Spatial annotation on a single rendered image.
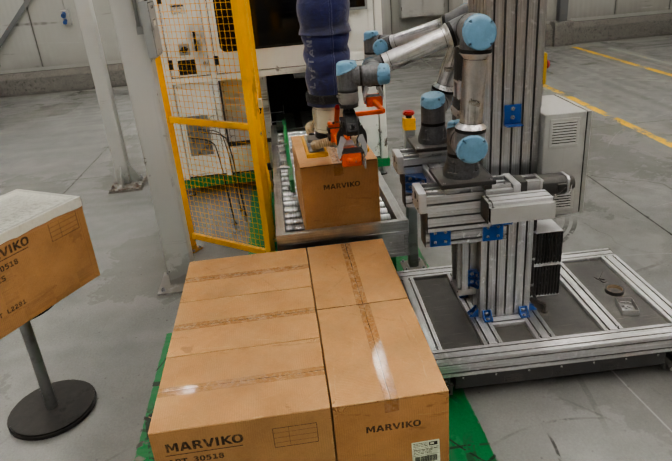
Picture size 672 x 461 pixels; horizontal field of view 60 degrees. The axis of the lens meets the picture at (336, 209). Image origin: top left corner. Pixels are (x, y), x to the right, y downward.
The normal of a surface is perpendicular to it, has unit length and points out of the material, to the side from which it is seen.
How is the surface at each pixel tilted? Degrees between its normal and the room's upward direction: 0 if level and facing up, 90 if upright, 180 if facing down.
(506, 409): 0
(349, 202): 90
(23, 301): 90
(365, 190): 90
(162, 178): 92
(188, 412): 0
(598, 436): 0
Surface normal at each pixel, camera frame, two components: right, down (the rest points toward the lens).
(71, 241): 0.91, 0.10
